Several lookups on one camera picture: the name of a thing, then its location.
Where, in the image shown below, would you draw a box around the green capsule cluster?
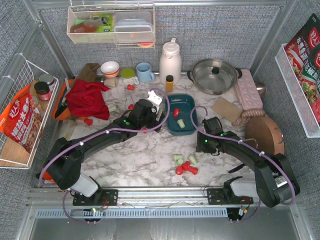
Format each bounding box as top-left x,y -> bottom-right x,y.
188,155 -> 198,165
172,154 -> 183,161

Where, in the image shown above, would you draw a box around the red capsule cluster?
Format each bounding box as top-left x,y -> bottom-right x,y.
181,161 -> 191,171
175,166 -> 184,176
187,166 -> 199,175

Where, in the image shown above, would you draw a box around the teal storage basket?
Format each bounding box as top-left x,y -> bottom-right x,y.
166,93 -> 196,136

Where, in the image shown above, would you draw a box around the cork mat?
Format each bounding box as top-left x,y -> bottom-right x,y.
211,97 -> 243,123

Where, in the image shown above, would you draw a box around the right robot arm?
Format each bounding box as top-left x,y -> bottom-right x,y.
196,117 -> 301,208

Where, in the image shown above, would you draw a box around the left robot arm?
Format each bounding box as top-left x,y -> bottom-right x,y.
39,99 -> 169,199

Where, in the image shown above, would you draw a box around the green capsule by cloth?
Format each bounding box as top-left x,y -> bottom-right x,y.
108,105 -> 118,113

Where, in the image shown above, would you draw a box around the red capsule back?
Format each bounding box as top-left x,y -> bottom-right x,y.
126,84 -> 135,91

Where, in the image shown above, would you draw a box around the red capsule cluster front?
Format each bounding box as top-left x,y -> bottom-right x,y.
175,166 -> 184,176

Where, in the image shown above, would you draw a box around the blue mug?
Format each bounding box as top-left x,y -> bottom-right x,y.
136,62 -> 156,83

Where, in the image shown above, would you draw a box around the green lid white cup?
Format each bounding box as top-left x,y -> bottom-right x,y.
120,68 -> 139,85

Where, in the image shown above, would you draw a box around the orange spice bottle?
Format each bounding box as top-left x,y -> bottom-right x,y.
165,75 -> 174,93

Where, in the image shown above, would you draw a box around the round wooden board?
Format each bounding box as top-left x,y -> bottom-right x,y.
245,116 -> 285,155

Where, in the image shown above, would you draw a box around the white orange bowl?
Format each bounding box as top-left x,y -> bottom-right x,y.
100,61 -> 120,78

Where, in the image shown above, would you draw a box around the white thermos jug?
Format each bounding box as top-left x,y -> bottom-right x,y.
159,38 -> 182,84

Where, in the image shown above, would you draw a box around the red cloth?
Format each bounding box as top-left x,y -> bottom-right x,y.
65,78 -> 110,120

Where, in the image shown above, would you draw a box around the pink egg tray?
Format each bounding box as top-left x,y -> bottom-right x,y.
234,68 -> 263,111

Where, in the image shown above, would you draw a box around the steel pot with lid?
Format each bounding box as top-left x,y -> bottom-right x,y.
186,58 -> 243,96

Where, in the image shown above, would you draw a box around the brown cloth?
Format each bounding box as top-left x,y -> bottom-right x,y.
77,63 -> 100,83

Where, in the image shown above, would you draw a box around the orange tray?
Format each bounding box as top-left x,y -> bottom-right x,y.
51,81 -> 71,121

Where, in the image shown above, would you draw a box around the clear plastic containers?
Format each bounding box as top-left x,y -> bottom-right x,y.
113,11 -> 154,43

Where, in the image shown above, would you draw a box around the silver lid jar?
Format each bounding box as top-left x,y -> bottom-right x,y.
39,73 -> 55,92

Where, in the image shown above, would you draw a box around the dark lid jar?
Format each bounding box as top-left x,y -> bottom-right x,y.
34,81 -> 52,102

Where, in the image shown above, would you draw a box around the right white rack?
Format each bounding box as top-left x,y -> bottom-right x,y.
274,43 -> 320,139

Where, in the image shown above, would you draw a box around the orange cup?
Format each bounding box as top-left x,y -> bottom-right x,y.
42,172 -> 55,184

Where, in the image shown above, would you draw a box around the red snack bag left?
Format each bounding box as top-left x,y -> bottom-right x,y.
0,84 -> 43,154

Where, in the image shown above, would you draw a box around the red snack bags right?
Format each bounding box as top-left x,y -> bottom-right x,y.
284,13 -> 320,123

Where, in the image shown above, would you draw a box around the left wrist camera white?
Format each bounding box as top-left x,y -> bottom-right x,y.
147,90 -> 163,107

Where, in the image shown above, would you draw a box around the wall wire basket top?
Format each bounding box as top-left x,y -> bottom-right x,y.
66,3 -> 156,49

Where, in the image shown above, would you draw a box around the left wire basket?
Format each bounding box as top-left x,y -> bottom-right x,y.
0,53 -> 59,169

